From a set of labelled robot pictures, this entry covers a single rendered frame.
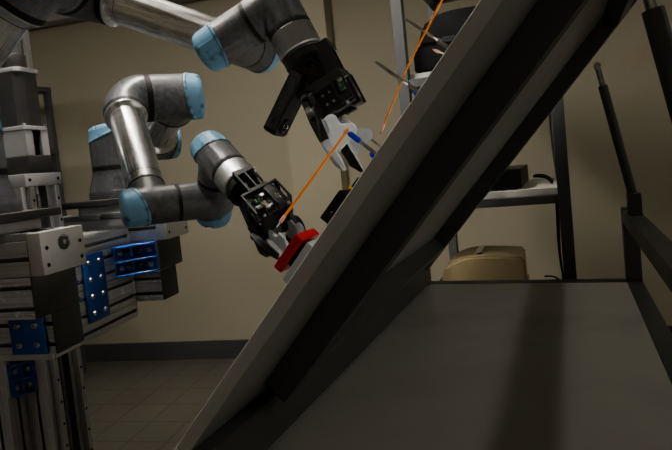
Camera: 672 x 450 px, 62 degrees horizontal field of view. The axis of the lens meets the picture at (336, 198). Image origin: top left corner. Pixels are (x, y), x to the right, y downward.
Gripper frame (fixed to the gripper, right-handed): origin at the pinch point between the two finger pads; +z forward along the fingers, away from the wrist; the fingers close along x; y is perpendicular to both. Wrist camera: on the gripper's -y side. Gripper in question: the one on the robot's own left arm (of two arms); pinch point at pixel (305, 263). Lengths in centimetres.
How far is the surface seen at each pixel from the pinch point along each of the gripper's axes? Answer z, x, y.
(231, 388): 18.4, -22.0, 13.5
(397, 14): -72, 84, -13
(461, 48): 19, 7, 47
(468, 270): -14, 70, -75
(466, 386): 27.7, 13.1, -15.4
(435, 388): 24.7, 9.0, -16.0
